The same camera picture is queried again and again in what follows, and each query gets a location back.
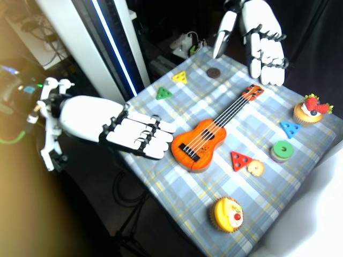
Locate stack of coloured rings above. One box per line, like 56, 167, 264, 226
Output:
270, 140, 295, 164

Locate beige round toy cookie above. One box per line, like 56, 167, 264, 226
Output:
247, 158, 266, 178

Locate blue plaid tablecloth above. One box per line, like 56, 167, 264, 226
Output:
117, 47, 337, 257

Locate dark brown round cookie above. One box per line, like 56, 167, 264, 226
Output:
206, 67, 221, 79

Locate orange toy ukulele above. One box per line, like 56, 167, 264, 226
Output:
170, 84, 265, 173

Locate black stand legs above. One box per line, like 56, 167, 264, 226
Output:
111, 171, 153, 257

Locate blue triangle block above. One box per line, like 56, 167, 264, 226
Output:
280, 120, 303, 140

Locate yellow triangle block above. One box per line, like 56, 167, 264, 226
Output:
171, 71, 188, 85

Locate large white blurry object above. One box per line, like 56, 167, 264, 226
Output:
248, 139, 343, 257

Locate red triangle block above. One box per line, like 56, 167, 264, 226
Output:
230, 150, 254, 173

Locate green cable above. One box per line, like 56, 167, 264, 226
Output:
0, 129, 27, 146

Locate strawberry toy cupcake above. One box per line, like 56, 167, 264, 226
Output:
292, 93, 334, 127

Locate green triangle block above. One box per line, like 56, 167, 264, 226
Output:
155, 86, 174, 101

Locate white column with blue stripe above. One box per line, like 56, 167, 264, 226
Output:
36, 0, 151, 104

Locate yellow toy cupcake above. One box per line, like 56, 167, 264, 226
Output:
209, 196, 245, 233

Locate white device with green part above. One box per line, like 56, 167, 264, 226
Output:
170, 30, 207, 59

